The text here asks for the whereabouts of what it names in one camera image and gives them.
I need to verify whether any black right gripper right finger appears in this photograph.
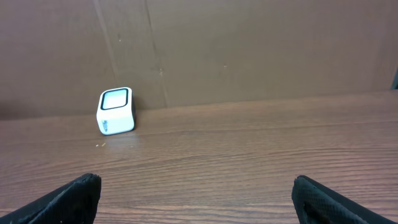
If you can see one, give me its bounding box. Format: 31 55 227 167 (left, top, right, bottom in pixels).
292 175 397 224

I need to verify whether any white barcode scanner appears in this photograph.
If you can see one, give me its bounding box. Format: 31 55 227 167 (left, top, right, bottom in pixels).
96 87 136 136

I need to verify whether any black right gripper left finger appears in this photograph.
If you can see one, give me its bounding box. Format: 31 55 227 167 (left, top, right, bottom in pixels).
1 173 101 224

